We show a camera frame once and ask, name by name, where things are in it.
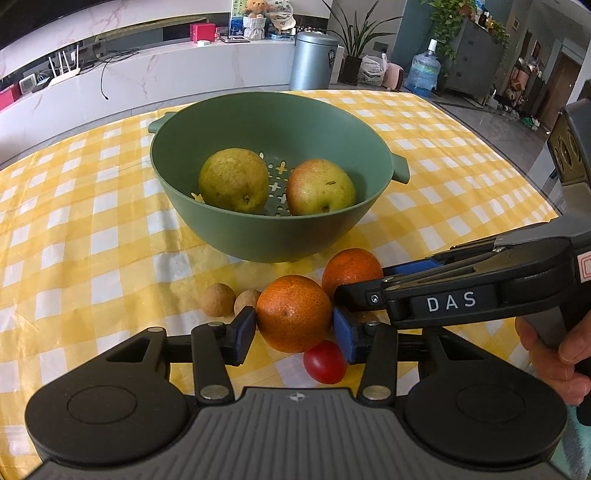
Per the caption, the orange mandarin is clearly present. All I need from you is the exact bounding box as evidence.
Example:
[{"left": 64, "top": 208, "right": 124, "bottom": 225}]
[
  {"left": 256, "top": 275, "right": 332, "bottom": 353},
  {"left": 322, "top": 248, "right": 383, "bottom": 300}
]

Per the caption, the red cherry tomato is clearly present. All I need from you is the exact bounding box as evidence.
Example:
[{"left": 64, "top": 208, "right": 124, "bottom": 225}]
[{"left": 304, "top": 340, "right": 348, "bottom": 385}]

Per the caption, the red-yellow apple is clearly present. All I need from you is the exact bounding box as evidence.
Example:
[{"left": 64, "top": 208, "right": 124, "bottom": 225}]
[{"left": 287, "top": 159, "right": 356, "bottom": 216}]

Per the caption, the yellow-green pear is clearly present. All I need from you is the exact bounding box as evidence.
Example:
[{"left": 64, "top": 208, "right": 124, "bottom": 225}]
[{"left": 197, "top": 148, "right": 269, "bottom": 214}]

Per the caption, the person right hand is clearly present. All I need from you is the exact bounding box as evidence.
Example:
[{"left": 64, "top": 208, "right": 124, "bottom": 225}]
[{"left": 515, "top": 313, "right": 591, "bottom": 406}]

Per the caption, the brown longan left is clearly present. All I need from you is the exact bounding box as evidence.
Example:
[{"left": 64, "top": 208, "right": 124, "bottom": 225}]
[{"left": 200, "top": 283, "right": 235, "bottom": 318}]

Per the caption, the brown longan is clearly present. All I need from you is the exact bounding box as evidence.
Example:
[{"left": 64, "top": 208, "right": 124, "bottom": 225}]
[
  {"left": 233, "top": 289, "right": 260, "bottom": 316},
  {"left": 200, "top": 283, "right": 235, "bottom": 318}
]

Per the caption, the green colander bowl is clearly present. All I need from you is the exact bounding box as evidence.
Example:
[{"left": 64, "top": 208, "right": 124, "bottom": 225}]
[{"left": 148, "top": 91, "right": 410, "bottom": 263}]

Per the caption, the yellow checkered tablecloth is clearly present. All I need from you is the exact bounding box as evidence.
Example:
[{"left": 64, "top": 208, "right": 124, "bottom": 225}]
[{"left": 1, "top": 90, "right": 555, "bottom": 479}]

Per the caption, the blue water jug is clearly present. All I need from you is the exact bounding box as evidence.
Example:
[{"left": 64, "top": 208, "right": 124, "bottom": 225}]
[{"left": 405, "top": 39, "right": 441, "bottom": 97}]

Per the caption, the pink stool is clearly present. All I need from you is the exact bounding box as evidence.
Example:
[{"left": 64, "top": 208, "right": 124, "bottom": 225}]
[{"left": 383, "top": 63, "right": 405, "bottom": 91}]

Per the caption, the white plastic bag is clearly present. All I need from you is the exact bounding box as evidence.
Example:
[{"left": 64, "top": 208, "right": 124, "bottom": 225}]
[{"left": 358, "top": 53, "right": 388, "bottom": 86}]

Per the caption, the grey drawer cabinet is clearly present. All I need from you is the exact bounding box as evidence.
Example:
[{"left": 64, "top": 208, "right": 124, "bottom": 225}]
[{"left": 441, "top": 19, "right": 505, "bottom": 100}]

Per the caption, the grey metal trash can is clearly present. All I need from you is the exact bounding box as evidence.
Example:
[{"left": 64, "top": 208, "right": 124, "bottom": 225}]
[{"left": 290, "top": 31, "right": 339, "bottom": 91}]

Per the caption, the potted long-leaf plant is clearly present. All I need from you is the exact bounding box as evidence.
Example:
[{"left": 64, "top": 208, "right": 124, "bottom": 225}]
[{"left": 322, "top": 0, "right": 401, "bottom": 86}]

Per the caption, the green vine plant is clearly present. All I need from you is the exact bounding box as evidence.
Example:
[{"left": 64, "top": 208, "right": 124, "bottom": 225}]
[{"left": 424, "top": 0, "right": 476, "bottom": 51}]

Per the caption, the teddy bear bouquet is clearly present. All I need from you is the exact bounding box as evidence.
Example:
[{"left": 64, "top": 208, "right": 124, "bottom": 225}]
[{"left": 228, "top": 0, "right": 297, "bottom": 41}]

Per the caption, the white marble tv bench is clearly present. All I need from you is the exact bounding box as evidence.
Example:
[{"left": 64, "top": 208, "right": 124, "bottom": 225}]
[{"left": 1, "top": 40, "right": 294, "bottom": 162}]

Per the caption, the red box on shelf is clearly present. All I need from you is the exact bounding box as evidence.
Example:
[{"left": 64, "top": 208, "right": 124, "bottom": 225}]
[{"left": 189, "top": 23, "right": 216, "bottom": 43}]

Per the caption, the white wifi router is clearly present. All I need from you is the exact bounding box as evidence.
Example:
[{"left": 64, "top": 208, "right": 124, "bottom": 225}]
[{"left": 48, "top": 44, "right": 81, "bottom": 85}]

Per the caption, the small white clock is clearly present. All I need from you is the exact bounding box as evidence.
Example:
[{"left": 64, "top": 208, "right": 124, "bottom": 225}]
[{"left": 19, "top": 74, "right": 37, "bottom": 95}]

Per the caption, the magenta flat box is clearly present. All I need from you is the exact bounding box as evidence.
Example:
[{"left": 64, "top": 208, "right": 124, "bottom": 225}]
[{"left": 0, "top": 84, "right": 22, "bottom": 110}]

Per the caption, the black hanging cable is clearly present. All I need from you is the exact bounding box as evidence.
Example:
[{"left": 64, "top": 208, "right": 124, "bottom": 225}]
[{"left": 98, "top": 49, "right": 139, "bottom": 101}]

